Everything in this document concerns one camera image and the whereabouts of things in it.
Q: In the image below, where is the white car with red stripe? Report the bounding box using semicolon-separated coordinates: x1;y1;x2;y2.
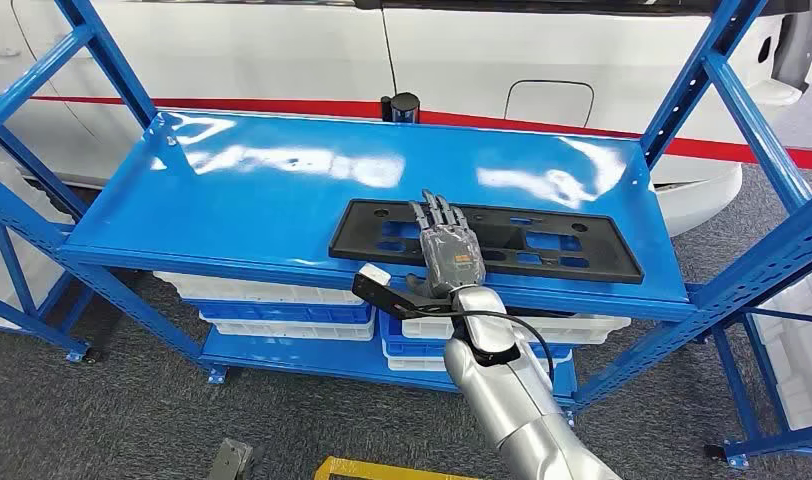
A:
0;0;812;236

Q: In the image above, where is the yellow floor tape square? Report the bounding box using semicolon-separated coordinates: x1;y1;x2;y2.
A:
313;455;480;480

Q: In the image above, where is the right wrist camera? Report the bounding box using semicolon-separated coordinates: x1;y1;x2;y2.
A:
350;262;455;323

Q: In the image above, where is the black cylindrical post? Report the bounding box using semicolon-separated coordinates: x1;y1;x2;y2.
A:
380;92;422;125

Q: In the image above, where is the black plastic bracket panel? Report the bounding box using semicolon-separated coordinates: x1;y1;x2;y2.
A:
328;198;646;286

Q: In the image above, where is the blue plastic crate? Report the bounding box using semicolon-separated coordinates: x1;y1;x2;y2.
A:
379;311;573;362
193;301;374;326

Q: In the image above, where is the white foam crate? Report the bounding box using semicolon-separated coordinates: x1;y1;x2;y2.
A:
753;264;812;432

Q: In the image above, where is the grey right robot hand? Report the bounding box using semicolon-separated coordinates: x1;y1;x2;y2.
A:
405;190;487;299

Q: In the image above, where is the blue metal shelf rack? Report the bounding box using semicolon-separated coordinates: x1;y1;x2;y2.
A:
0;0;812;412
704;307;812;468
0;125;93;364

